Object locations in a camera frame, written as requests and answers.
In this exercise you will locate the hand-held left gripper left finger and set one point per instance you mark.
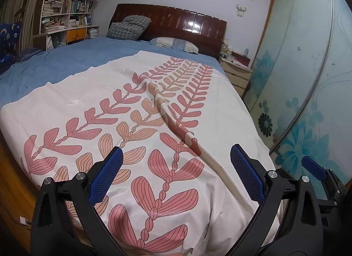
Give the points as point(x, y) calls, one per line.
point(107, 176)

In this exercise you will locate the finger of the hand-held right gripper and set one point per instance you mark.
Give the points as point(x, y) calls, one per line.
point(313, 167)

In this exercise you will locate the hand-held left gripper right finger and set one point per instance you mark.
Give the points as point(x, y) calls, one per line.
point(247, 173)

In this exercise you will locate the leaf print bedspread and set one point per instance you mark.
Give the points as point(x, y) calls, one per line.
point(132, 107)

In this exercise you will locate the floral glass wardrobe door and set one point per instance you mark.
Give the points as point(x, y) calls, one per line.
point(308, 80)

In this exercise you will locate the pale wooden nightstand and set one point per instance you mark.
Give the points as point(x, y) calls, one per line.
point(238, 77)

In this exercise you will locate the red box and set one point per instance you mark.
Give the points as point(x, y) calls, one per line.
point(242, 60)

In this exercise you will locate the blue bed sheet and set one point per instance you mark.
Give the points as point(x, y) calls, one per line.
point(55, 63)

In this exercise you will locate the grey crumpled cloth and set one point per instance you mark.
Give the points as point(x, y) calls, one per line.
point(30, 53)

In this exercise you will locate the striped white and blue pillow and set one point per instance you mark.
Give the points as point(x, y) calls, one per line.
point(176, 44)

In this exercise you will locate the grey checkered pillow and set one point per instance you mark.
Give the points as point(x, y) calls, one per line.
point(128, 27)

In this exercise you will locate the dark wooden headboard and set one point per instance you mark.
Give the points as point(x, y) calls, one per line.
point(189, 22)

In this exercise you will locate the dark blue patterned cloth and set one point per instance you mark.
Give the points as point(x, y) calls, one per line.
point(9, 44)

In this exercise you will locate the white bookshelf with books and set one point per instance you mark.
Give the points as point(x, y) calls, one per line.
point(68, 0)

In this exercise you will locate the beige curtain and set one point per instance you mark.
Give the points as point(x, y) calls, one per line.
point(24, 2)

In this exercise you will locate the white wall plug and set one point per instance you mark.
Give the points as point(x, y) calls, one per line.
point(24, 220)

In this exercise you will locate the white deer wall hook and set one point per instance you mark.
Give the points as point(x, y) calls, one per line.
point(241, 11)

